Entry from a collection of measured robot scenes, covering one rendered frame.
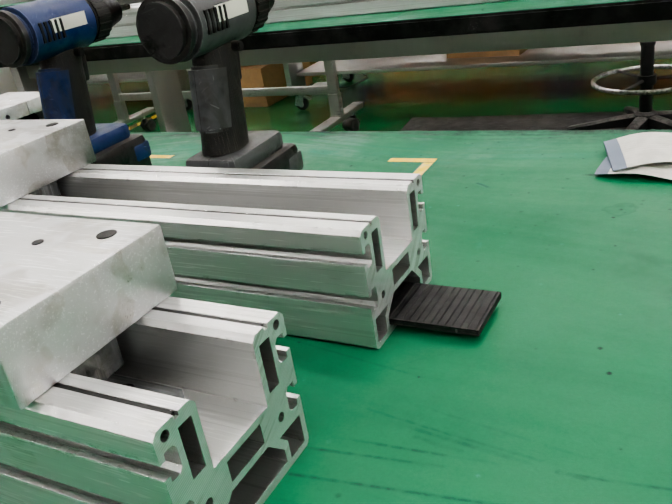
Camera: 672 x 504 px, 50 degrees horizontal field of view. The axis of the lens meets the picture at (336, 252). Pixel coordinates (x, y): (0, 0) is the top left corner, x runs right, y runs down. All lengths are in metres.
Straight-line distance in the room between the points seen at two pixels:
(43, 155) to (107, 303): 0.31
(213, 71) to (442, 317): 0.33
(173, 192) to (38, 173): 0.12
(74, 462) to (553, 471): 0.22
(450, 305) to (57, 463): 0.26
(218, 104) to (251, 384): 0.37
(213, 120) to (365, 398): 0.34
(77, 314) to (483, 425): 0.22
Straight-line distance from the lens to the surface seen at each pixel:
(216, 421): 0.37
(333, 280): 0.46
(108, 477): 0.34
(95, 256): 0.37
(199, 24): 0.65
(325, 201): 0.52
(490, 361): 0.45
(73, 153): 0.68
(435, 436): 0.40
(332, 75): 3.55
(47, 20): 0.85
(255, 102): 4.63
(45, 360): 0.35
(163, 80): 3.23
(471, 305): 0.49
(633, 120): 3.16
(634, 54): 3.76
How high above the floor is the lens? 1.04
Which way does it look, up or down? 25 degrees down
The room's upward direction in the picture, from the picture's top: 10 degrees counter-clockwise
